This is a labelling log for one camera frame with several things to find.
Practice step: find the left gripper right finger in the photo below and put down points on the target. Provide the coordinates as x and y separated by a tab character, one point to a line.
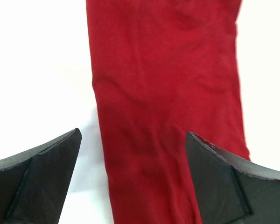
230	189

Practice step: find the dark red t shirt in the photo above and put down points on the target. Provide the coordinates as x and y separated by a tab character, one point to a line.
160	69

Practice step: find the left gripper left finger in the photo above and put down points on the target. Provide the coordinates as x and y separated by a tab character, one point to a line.
34	183

